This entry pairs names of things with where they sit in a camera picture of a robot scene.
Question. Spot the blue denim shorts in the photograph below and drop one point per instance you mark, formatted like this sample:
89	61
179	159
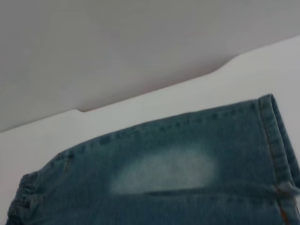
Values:
187	175

